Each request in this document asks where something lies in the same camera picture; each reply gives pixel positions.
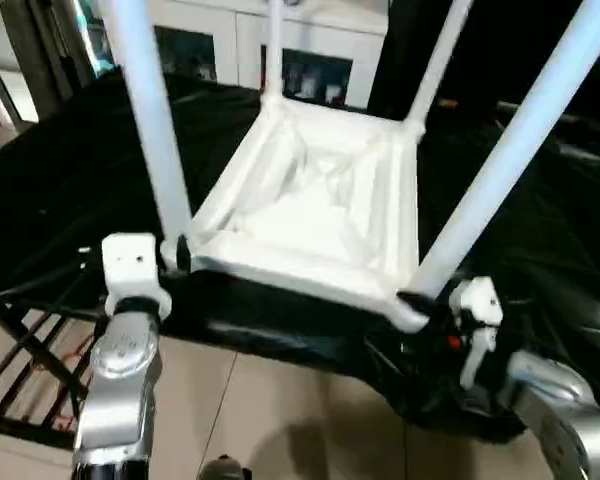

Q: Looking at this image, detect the grey curtain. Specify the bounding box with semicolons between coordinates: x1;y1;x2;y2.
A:
9;0;111;96

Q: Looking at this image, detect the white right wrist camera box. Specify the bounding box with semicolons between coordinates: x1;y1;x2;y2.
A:
452;275;504;391

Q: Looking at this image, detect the black mat cloth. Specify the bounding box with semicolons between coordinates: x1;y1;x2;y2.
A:
0;64;600;446

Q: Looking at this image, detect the dark grey robot foot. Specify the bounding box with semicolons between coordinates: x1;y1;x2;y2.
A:
202;454;251;480

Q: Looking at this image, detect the white glass-door cabinet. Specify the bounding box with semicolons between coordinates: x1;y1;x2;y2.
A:
149;0;389;109

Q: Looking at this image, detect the black folding table frame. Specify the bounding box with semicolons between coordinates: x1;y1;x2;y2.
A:
0;294;106;441

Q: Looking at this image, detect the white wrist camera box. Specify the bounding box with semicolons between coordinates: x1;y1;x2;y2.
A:
100;232;174;321
452;275;504;391

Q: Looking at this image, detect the grey metal bar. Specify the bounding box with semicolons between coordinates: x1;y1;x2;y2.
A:
494;99;600;131

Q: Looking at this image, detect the red cord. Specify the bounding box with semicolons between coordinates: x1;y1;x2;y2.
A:
44;334;96;436

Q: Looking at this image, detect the white plastic table top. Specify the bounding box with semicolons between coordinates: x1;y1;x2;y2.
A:
159;94;431;334

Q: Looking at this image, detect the white plastic table leg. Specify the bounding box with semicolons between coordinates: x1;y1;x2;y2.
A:
414;0;600;304
263;0;287;106
98;0;196;251
404;0;477;132

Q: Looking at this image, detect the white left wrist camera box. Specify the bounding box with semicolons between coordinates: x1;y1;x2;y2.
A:
100;232;174;321

